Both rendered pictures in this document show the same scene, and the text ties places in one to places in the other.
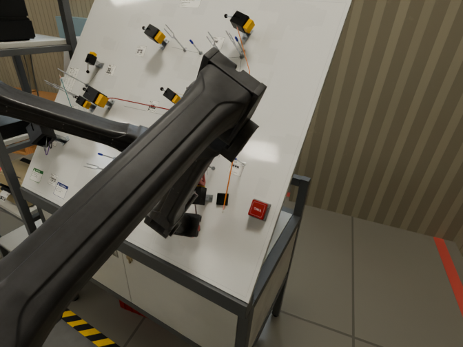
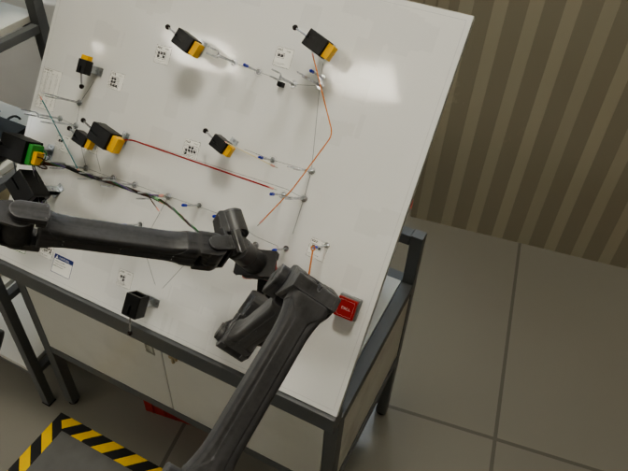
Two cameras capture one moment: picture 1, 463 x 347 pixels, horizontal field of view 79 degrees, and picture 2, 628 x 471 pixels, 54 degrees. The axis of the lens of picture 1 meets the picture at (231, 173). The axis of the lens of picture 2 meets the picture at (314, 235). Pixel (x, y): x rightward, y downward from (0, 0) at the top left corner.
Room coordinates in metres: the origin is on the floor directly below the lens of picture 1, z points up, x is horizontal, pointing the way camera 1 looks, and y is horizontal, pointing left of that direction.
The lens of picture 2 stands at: (-0.28, 0.03, 2.26)
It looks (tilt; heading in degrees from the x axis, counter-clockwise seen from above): 43 degrees down; 358
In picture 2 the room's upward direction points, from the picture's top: 3 degrees clockwise
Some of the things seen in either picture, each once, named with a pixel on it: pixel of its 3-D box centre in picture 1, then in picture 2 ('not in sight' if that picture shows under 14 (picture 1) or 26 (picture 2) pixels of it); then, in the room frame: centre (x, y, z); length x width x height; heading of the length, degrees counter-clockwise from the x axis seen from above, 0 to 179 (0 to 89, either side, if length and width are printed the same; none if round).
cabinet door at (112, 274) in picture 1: (85, 248); (99, 339); (0.97, 0.68, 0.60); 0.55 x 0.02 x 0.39; 63
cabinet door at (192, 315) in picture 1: (176, 302); (241, 411); (0.72, 0.19, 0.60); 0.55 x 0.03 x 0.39; 63
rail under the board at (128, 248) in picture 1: (116, 237); (153, 332); (0.83, 0.44, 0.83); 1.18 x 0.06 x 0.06; 63
